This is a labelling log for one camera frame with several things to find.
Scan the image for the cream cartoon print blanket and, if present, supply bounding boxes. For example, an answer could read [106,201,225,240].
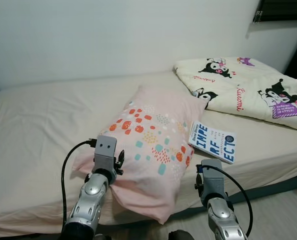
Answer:
[173,56,297,133]

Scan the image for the dark right robot leg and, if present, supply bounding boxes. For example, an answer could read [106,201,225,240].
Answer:
[167,229,190,240]

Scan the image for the bed with beige sheet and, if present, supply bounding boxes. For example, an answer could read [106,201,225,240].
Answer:
[0,70,297,238]

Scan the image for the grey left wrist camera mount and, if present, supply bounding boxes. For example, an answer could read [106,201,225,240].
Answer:
[93,135,118,173]

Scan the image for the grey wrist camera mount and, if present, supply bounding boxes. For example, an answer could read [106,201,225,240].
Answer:
[197,159,227,198]
[93,135,118,173]

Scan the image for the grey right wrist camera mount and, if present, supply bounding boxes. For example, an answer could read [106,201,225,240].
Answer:
[197,159,227,198]

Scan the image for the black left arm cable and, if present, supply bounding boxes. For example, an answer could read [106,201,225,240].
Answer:
[60,139,97,226]

